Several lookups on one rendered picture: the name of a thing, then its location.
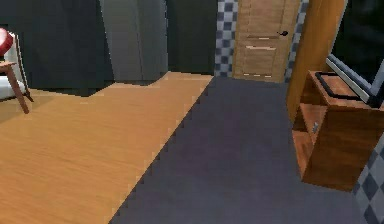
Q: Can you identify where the grey fridge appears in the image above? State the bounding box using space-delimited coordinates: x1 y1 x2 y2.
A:
98 0 170 83

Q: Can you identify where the light wooden room door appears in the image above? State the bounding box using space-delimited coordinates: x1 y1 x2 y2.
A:
231 0 302 84

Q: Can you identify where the tall wooden cupboard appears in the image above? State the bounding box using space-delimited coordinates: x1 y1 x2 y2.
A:
286 0 349 123

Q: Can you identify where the brown wooden television stand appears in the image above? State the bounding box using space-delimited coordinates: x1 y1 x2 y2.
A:
291 69 384 193

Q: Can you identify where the brown wooden side table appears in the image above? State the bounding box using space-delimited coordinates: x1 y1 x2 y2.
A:
0 61 35 115

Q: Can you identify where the black television set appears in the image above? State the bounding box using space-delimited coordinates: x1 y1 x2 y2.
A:
315 0 384 109

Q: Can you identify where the white armchair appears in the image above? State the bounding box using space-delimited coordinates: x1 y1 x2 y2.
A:
0 31 28 100

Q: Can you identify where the red round lamp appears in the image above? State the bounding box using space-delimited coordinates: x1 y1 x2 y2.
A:
0 27 15 58

